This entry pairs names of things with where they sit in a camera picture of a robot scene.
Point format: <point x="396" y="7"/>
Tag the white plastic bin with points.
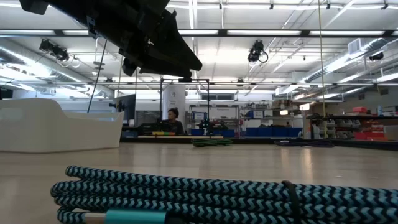
<point x="46" y="133"/>

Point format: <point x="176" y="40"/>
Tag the black camera on ceiling bar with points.
<point x="56" y="51"/>

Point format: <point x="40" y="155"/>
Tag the distant wooden table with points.
<point x="186" y="137"/>

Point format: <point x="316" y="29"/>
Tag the white cylindrical tank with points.
<point x="174" y="99"/>

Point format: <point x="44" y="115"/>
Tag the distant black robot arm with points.
<point x="155" y="127"/>
<point x="211" y="125"/>

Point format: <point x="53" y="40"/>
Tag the red storage bins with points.
<point x="370" y="136"/>

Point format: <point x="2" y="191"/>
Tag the dark storage shelf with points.
<point x="342" y="117"/>

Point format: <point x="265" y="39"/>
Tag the black frame bar with lights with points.
<point x="222" y="32"/>

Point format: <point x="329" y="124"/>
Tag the grey horizontal rail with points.
<point x="264" y="83"/>

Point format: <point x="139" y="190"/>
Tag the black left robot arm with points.
<point x="34" y="6"/>

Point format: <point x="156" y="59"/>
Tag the row of blue storage bins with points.
<point x="273" y="132"/>

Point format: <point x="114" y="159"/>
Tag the white ceiling air vent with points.
<point x="355" y="46"/>

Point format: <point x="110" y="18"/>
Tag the person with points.
<point x="175" y="126"/>

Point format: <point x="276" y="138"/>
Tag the black ceiling fixture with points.
<point x="377" y="56"/>

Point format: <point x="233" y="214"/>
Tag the distant black rig frame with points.
<point x="199" y="80"/>

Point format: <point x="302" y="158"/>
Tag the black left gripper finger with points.
<point x="161" y="71"/>
<point x="174" y="49"/>

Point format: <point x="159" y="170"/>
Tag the black monitor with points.
<point x="129" y="109"/>

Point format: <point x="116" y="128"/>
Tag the black overhead camera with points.
<point x="255" y="51"/>

